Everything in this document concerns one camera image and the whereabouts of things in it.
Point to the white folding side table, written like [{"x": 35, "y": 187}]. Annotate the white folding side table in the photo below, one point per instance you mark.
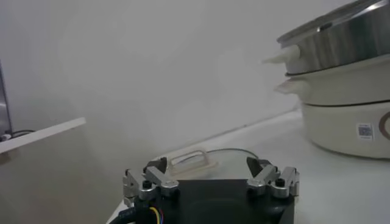
[{"x": 45, "y": 134}]

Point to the grey upright panel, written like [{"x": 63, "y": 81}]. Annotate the grey upright panel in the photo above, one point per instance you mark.
[{"x": 3, "y": 106}]

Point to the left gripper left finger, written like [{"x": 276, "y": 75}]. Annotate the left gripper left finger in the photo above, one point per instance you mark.
[{"x": 158, "y": 179}]

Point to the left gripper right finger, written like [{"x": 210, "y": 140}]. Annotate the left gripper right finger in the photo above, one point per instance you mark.
[{"x": 265, "y": 179}]

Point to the white electric cooker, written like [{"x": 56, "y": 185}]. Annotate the white electric cooker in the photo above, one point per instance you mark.
[{"x": 335, "y": 131}]

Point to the stainless steel steamer basket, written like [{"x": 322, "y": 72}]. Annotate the stainless steel steamer basket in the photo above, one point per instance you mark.
[{"x": 344, "y": 42}]

